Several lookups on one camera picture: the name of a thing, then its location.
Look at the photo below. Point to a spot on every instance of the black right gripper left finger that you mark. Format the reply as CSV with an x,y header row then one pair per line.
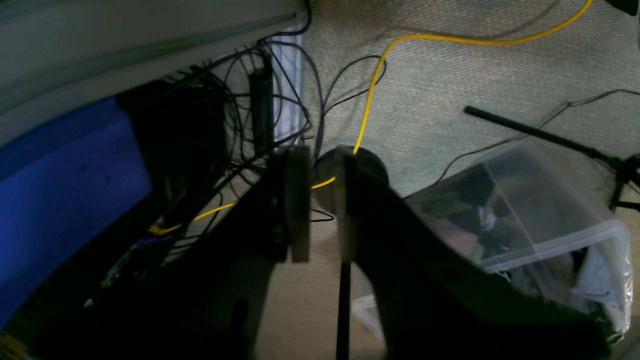
x,y
220,285

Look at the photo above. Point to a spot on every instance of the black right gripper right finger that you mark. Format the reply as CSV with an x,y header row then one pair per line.
x,y
435,305

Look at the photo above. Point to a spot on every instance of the clear plastic storage bin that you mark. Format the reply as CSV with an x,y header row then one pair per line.
x,y
519,217

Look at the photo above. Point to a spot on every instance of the black power strip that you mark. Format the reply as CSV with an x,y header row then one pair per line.
x,y
261,86

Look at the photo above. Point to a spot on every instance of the blue foam pad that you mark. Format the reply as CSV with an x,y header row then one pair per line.
x,y
61,185

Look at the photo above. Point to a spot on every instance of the black tripod stand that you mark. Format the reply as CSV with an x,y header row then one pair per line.
x,y
626,171

